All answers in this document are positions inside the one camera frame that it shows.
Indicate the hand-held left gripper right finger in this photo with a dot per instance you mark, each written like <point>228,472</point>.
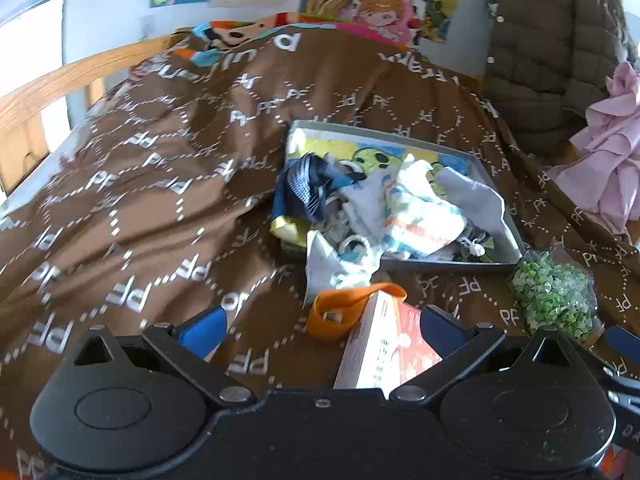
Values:
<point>441,331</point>

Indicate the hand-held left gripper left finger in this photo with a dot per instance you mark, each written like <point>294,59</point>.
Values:
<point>202,334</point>

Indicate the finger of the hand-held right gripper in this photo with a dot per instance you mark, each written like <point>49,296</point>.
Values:
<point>617,381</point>
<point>624,344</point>

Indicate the white patterned sock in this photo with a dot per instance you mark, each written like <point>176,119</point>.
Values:
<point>420,225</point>

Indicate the yellow sock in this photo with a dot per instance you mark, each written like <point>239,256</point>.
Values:
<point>285,230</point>

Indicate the white sock with blue print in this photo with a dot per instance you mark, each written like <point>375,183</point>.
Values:
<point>325,265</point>

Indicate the pale grey sock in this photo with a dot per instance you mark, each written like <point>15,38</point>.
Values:
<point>475,200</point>

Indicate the navy striped sock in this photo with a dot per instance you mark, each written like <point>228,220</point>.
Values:
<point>305,190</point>

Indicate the grey cartoon picture tray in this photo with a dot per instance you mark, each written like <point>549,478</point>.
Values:
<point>320,147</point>

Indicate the orange and white carton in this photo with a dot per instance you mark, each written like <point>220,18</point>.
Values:
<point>385,350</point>

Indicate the brown printed blanket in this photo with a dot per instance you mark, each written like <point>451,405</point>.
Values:
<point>150,200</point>

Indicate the pink crumpled garment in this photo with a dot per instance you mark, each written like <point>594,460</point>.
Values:
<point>610,170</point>

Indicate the olive puffer jacket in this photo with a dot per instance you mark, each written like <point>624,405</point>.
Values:
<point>545,50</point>

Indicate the window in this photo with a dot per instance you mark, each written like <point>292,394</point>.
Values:
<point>30,35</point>

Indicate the wooden bed frame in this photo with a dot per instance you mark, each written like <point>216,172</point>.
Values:
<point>50,85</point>

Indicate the pink cartoon wall poster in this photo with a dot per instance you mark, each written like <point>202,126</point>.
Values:
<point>385,10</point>

